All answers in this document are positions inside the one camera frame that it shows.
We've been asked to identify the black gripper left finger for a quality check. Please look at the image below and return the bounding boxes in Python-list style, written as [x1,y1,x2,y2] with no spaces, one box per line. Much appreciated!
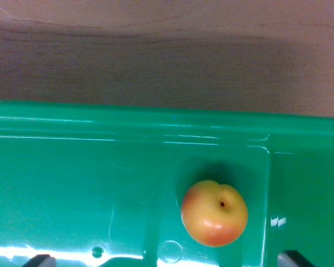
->
[22,254,57,267]

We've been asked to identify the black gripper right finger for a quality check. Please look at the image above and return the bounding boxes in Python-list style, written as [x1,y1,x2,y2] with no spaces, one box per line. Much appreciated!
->
[277,250,316,267]

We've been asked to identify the yellow orange peach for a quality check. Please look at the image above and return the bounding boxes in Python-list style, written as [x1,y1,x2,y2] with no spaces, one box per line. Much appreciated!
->
[180,179,249,248]

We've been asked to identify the green plastic bin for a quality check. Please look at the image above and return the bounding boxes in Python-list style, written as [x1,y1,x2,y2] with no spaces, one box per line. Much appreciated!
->
[0,99,334,267]

